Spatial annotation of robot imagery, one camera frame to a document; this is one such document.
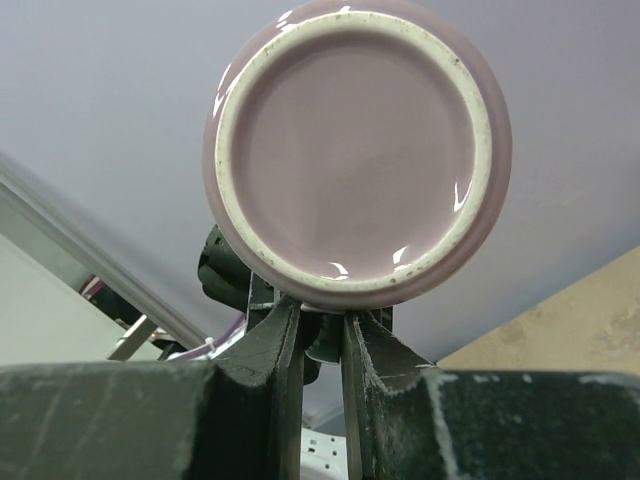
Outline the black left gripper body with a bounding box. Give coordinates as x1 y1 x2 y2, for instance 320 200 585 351
197 225 320 385

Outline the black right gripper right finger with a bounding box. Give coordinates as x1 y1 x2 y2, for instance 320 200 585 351
341 313 639 479

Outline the lilac mug black handle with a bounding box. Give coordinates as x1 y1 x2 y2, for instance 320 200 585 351
202 1 512 317

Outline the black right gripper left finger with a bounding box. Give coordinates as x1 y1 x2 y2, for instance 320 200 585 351
1 298 303 479

